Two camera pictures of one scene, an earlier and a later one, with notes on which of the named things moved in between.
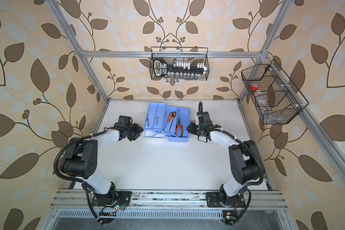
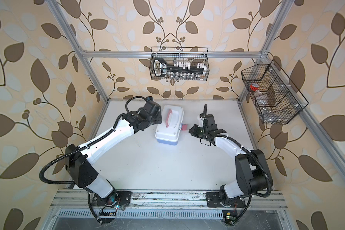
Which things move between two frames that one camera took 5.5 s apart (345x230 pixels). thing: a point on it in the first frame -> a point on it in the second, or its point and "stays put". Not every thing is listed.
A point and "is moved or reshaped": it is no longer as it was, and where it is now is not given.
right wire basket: (275, 95) stays put
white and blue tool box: (162, 121) is moved or reshaped
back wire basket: (179, 63) stays put
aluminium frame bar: (149, 54) stays put
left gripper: (139, 130) -> (159, 116)
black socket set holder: (180, 70) stays put
